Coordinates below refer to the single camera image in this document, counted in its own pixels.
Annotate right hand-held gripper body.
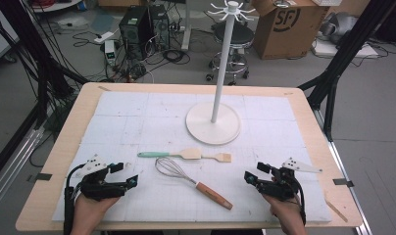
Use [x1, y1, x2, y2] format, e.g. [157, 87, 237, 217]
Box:
[256, 157, 323, 202]

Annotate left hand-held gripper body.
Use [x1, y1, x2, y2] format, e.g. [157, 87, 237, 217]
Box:
[75, 154, 128, 202]

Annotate small wooden spatula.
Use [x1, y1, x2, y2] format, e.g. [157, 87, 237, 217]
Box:
[200, 152, 233, 164]

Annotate green-handled cream spatula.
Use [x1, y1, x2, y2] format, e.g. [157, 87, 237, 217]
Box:
[136, 147, 203, 161]

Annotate wire whisk with wooden handle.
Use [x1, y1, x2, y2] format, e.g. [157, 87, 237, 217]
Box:
[154, 157, 234, 211]

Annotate white utensil rack stand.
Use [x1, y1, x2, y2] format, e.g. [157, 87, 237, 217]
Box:
[185, 0, 257, 146]

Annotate person's left hand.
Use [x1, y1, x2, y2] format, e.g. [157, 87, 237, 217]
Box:
[71, 194, 122, 235]

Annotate person's right hand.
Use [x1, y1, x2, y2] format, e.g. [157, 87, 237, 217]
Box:
[263, 194, 308, 235]

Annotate white grid mat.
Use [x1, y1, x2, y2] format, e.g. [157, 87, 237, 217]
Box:
[52, 90, 332, 223]

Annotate black tape strip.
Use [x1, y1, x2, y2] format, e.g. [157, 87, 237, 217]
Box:
[332, 177, 355, 188]
[26, 172, 53, 184]

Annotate thin wooden stick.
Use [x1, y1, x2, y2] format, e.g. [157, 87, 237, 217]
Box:
[323, 198, 349, 223]

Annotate white power supply unit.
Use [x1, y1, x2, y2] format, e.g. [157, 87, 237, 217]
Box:
[103, 39, 118, 67]

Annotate brown cardboard box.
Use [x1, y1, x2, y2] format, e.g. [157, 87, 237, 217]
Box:
[251, 0, 331, 61]

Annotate white power strip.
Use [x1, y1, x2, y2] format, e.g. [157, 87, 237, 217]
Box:
[93, 30, 116, 45]

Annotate black stool with chrome base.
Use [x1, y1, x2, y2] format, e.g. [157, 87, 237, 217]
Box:
[205, 21, 255, 86]

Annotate white flat board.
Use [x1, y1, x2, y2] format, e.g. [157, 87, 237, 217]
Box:
[311, 38, 380, 60]

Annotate large black computer tower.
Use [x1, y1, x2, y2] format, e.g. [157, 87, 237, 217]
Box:
[119, 5, 152, 62]

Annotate slim black computer tower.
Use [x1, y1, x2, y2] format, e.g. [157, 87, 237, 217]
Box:
[149, 3, 171, 52]

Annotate white desk leg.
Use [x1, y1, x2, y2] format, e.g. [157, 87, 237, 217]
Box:
[180, 0, 193, 52]

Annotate grey bag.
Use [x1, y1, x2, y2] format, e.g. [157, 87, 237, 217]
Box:
[320, 12, 361, 45]

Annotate white cabinet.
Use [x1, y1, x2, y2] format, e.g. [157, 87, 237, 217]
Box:
[0, 13, 20, 64]

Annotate round white table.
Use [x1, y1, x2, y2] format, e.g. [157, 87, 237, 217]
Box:
[28, 0, 83, 14]

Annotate white keyboard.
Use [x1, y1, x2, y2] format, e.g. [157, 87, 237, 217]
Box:
[312, 0, 343, 8]

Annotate right hand-held gripper black cable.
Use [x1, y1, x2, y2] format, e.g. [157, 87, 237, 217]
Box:
[293, 182, 308, 226]

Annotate aluminium rail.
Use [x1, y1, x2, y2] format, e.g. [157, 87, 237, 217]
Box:
[313, 109, 373, 235]
[0, 126, 45, 214]

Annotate black metal frame stand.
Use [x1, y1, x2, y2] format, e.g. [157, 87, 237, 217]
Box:
[0, 0, 89, 131]
[297, 0, 396, 143]

